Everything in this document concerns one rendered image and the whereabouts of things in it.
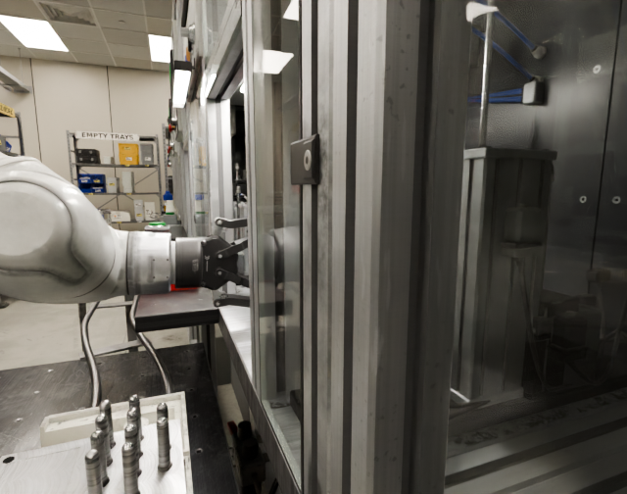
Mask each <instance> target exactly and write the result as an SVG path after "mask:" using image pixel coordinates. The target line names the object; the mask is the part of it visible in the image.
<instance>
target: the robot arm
mask: <svg viewBox="0 0 627 494"><path fill-rule="evenodd" d="M214 223H215V226H214V231H213V234H212V235H210V236H207V237H175V241H170V233H156V232H155V233H153V232H142V231H121V230H116V229H112V228H111V227H110V226H109V225H107V223H106V222H105V220H104V219H103V217H102V216H101V214H100V213H99V212H98V210H97V209H96V208H95V207H94V206H93V205H92V204H91V203H90V202H89V201H88V200H87V199H86V198H85V196H84V195H83V193H82V192H81V191H80V190H79V189H78V188H77V187H76V186H74V185H73V184H71V183H70V182H68V181H66V180H65V179H63V178H62V177H60V176H59V175H57V174H56V173H54V172H53V171H51V170H50V169H49V168H47V167H46V166H45V165H43V164H42V163H41V162H40V161H38V160H37V159H35V158H32V157H10V156H7V155H5V154H3V153H1V152H0V294H2V295H4V296H7V297H11V298H14V299H18V300H23V301H27V302H33V303H48V304H79V303H90V302H97V301H105V300H109V299H112V298H115V297H119V296H125V295H141V294H168V293H170V285H171V284H175V288H200V287H205V288H208V289H210V290H212V293H213V299H212V301H213V303H214V306H215V307H216V308H220V307H224V306H229V305H230V306H238V307H247V308H250V296H243V295H235V294H226V293H225V292H224V291H220V290H219V289H220V288H221V287H222V286H224V285H225V284H226V283H227V282H228V281H231V282H233V283H236V284H239V285H242V286H245V287H247V288H250V286H249V277H247V276H244V275H242V274H240V273H238V267H237V261H238V252H241V251H243V250H244V249H246V248H248V236H247V237H244V238H242V239H239V240H235V241H233V242H231V243H228V242H227V241H225V240H224V239H223V238H221V237H220V234H221V233H223V232H227V231H228V229H229V228H238V227H245V226H248V217H246V218H239V219H232V220H228V219H223V218H215V219H214Z"/></svg>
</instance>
